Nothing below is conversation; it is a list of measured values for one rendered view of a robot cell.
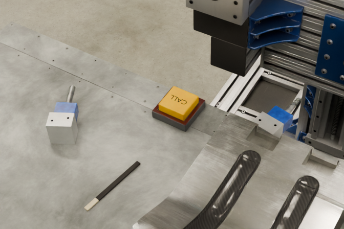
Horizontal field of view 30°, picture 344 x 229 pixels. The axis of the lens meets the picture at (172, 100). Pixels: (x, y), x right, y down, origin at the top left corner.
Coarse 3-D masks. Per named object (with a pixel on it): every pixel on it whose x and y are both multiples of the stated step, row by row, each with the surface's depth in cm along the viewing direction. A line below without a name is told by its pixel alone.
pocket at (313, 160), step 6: (312, 150) 113; (306, 156) 111; (312, 156) 114; (318, 156) 113; (306, 162) 114; (312, 162) 114; (318, 162) 114; (324, 162) 113; (330, 162) 112; (312, 168) 113; (318, 168) 113; (324, 168) 113; (330, 168) 113; (330, 174) 112
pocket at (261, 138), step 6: (258, 126) 117; (252, 132) 117; (258, 132) 117; (264, 132) 117; (252, 138) 118; (258, 138) 118; (264, 138) 118; (270, 138) 117; (276, 138) 116; (258, 144) 117; (264, 144) 117; (270, 144) 117; (276, 144) 117; (270, 150) 116
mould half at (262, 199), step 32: (224, 128) 116; (224, 160) 112; (288, 160) 111; (192, 192) 108; (256, 192) 107; (288, 192) 107; (320, 192) 106; (160, 224) 99; (224, 224) 103; (256, 224) 103; (320, 224) 102
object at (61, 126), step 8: (72, 88) 133; (72, 96) 131; (56, 104) 129; (64, 104) 128; (72, 104) 128; (56, 112) 125; (64, 112) 127; (72, 112) 127; (48, 120) 124; (56, 120) 124; (64, 120) 124; (72, 120) 124; (48, 128) 124; (56, 128) 123; (64, 128) 123; (72, 128) 124; (56, 136) 125; (64, 136) 125; (72, 136) 125
